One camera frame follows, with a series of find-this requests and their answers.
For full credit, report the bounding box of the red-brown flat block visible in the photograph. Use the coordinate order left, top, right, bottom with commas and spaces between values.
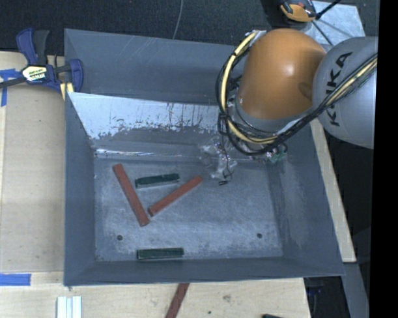
147, 173, 205, 219
162, 281, 191, 318
110, 162, 152, 227

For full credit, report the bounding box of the grey metal bin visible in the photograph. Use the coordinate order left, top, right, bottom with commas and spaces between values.
55, 28, 354, 296

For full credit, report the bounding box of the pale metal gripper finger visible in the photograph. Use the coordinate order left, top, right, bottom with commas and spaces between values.
210, 155, 239, 182
199, 141, 223, 167

